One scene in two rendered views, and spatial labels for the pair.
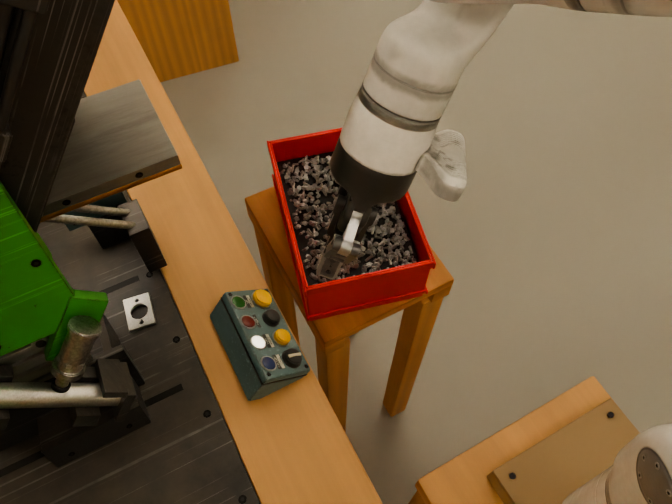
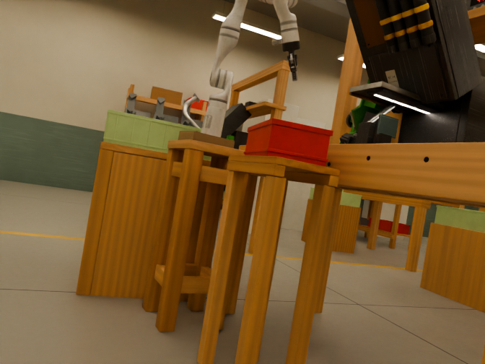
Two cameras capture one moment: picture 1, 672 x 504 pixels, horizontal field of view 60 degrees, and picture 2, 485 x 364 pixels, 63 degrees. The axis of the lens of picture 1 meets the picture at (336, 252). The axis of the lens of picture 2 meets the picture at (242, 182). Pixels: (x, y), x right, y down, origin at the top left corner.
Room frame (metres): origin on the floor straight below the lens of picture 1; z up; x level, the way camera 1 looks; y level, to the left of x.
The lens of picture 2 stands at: (2.01, -0.14, 0.71)
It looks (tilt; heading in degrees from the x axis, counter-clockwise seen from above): 0 degrees down; 180
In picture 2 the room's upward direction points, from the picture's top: 9 degrees clockwise
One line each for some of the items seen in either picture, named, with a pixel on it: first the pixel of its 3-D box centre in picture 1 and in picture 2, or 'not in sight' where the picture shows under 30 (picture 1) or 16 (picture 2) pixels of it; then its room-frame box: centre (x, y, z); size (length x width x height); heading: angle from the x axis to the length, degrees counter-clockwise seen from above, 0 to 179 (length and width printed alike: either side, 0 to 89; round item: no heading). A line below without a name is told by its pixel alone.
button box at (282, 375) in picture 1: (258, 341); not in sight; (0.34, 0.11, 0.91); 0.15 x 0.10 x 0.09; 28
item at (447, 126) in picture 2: not in sight; (444, 125); (0.40, 0.64, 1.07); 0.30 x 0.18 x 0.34; 28
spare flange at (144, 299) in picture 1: (139, 312); not in sight; (0.39, 0.30, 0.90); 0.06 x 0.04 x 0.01; 20
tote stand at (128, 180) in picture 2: not in sight; (151, 219); (-0.34, -0.64, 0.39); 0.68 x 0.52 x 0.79; 108
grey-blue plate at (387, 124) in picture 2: (98, 215); (386, 134); (0.52, 0.37, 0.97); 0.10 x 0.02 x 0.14; 118
